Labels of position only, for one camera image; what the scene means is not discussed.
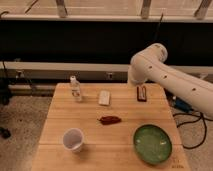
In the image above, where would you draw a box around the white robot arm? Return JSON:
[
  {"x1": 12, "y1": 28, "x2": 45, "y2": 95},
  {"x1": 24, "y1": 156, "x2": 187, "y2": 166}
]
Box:
[{"x1": 128, "y1": 43, "x2": 213, "y2": 118}]

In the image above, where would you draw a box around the clear plastic water bottle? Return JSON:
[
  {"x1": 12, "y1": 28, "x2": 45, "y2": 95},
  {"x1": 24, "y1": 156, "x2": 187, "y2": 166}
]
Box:
[{"x1": 70, "y1": 76, "x2": 82, "y2": 102}]

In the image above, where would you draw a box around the white rectangular sponge block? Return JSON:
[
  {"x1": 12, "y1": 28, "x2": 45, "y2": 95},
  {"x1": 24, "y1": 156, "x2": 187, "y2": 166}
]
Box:
[{"x1": 98, "y1": 90, "x2": 110, "y2": 106}]

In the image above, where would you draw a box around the dried red chili pepper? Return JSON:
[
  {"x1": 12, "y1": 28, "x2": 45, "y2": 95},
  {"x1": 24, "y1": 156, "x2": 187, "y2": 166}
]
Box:
[{"x1": 99, "y1": 116, "x2": 122, "y2": 125}]

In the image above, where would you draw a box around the dark brown chocolate bar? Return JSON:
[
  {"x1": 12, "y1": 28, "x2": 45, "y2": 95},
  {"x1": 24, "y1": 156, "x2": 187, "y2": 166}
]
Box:
[{"x1": 137, "y1": 86, "x2": 147, "y2": 102}]

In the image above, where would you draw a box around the green oval plate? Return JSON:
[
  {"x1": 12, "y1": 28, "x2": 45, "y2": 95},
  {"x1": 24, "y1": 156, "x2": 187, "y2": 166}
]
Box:
[{"x1": 133, "y1": 124, "x2": 172, "y2": 165}]

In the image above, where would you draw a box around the blue connector box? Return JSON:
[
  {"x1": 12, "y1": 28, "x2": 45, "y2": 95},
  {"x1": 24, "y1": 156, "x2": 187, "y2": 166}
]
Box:
[{"x1": 174, "y1": 98, "x2": 192, "y2": 113}]

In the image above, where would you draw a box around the black object on floor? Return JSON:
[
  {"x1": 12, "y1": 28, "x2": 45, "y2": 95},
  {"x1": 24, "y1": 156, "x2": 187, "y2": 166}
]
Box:
[{"x1": 0, "y1": 127, "x2": 11, "y2": 139}]

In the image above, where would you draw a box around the black hanging cable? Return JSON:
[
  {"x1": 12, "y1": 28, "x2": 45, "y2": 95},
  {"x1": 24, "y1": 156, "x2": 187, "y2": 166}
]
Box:
[{"x1": 153, "y1": 12, "x2": 165, "y2": 45}]

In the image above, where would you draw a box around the grey wall rail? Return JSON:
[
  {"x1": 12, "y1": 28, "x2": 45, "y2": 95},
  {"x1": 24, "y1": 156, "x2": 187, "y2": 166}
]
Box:
[{"x1": 0, "y1": 60, "x2": 213, "y2": 84}]

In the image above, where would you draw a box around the black floor cable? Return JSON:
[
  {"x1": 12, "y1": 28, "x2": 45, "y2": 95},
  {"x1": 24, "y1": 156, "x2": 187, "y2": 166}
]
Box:
[{"x1": 172, "y1": 110, "x2": 213, "y2": 150}]

